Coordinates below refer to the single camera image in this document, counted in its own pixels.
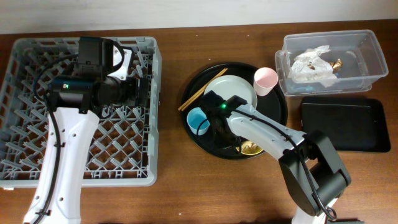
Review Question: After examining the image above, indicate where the peanut shells and rice waste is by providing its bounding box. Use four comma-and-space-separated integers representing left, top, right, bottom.
241, 141, 258, 154

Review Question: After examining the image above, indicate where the yellow plastic bowl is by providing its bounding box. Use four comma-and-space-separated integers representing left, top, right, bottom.
236, 141, 264, 156

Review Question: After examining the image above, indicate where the light blue plastic cup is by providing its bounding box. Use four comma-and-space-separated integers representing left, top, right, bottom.
187, 107, 210, 136

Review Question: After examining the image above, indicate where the pink plastic cup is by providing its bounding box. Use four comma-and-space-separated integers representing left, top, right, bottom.
253, 67, 279, 96

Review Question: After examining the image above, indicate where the white paper napkin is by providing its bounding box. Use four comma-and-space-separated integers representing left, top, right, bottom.
289, 45, 338, 88

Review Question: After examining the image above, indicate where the gold foil wrapper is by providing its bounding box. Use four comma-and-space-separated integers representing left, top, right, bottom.
329, 58, 344, 73

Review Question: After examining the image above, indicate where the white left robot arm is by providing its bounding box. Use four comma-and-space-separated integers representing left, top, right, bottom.
23, 75, 149, 223

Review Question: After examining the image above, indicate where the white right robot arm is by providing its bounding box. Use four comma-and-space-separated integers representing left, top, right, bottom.
199, 91, 351, 223

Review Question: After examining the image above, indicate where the grey plastic dishwasher rack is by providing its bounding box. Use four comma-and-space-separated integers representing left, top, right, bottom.
1, 37, 162, 189

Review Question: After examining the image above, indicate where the clear plastic waste bin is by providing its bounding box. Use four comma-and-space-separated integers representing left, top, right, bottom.
275, 30, 389, 96

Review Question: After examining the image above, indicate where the round black tray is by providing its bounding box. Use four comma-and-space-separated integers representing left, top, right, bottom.
180, 62, 288, 160

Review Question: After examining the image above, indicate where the grey round plate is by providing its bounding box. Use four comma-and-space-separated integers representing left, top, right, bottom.
203, 75, 257, 108

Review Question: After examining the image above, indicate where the wooden chopstick lower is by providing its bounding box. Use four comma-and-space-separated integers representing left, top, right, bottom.
180, 69, 228, 113

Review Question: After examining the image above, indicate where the wooden chopstick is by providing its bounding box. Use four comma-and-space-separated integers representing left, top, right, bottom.
180, 69, 228, 113
177, 68, 227, 111

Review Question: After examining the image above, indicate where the wooden chopstick upper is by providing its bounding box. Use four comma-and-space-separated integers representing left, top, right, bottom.
177, 68, 227, 111

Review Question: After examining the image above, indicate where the black rectangular tray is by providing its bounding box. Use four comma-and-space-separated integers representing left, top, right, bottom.
301, 96, 391, 152

